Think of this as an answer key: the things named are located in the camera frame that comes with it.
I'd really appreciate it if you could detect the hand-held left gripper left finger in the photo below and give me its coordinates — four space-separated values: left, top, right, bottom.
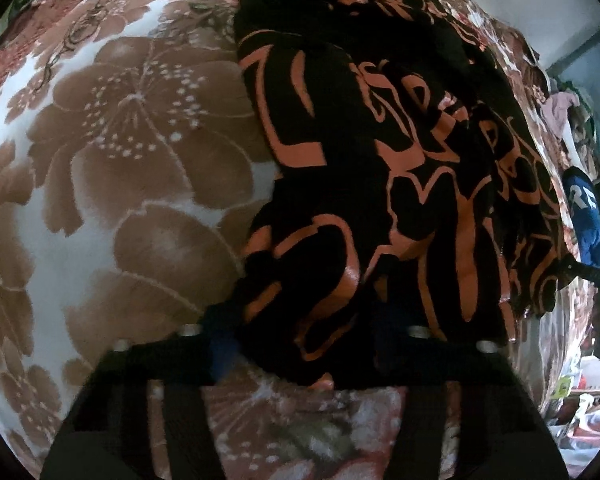
40 320 241 480

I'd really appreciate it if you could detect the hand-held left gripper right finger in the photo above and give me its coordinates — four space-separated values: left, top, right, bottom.
375 327 571 480

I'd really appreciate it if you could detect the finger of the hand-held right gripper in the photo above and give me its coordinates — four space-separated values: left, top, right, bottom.
557 258 600 283

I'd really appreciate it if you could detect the black hoodie with orange print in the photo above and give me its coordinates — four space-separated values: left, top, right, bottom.
232 0 576 391

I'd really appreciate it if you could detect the pile of mixed clothes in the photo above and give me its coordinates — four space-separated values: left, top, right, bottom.
560 80 600 171

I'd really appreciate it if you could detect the blue garment with white letters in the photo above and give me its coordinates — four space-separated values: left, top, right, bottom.
562 166 600 268

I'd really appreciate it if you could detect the pink cloth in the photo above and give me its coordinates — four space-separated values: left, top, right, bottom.
539 91 581 141

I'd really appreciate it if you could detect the floral blanket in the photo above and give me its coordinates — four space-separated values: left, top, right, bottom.
0 0 600 480

